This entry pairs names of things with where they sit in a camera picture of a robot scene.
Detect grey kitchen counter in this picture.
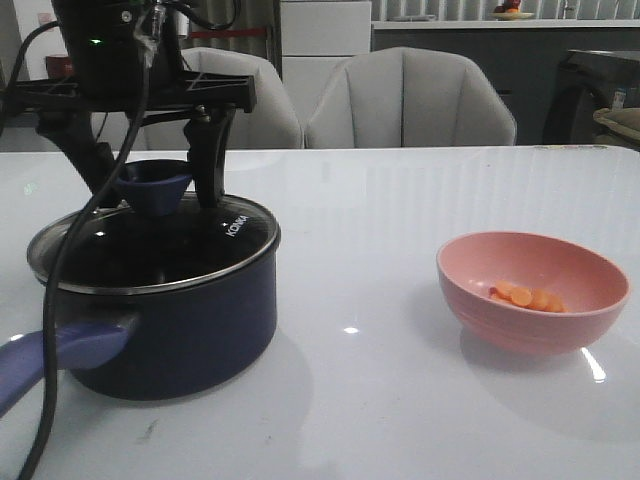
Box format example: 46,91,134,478
372,19,639,145

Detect right grey upholstered chair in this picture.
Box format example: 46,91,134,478
304,47,517,149

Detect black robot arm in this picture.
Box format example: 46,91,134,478
1,1,256,208

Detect left grey upholstered chair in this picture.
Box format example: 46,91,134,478
91,47,303,151

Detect fruit bowl on counter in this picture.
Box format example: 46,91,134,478
491,0,534,21

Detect glass pot lid blue knob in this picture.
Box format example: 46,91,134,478
59,159,280,295

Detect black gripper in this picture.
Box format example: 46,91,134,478
5,71,257,208

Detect dark blue saucepan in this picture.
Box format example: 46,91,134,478
0,239,281,419

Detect grey upholstered chair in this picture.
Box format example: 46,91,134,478
91,47,303,151
304,47,517,149

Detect beige cushion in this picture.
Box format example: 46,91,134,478
593,107,640,151

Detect orange ham slices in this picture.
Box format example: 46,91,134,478
489,280,566,313

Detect red bin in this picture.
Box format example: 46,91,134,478
45,54,74,79

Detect red belt stanchion barrier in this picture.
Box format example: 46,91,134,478
189,24,274,76

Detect pink bowl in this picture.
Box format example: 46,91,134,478
436,231,630,355

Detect black cable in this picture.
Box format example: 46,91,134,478
0,0,241,480

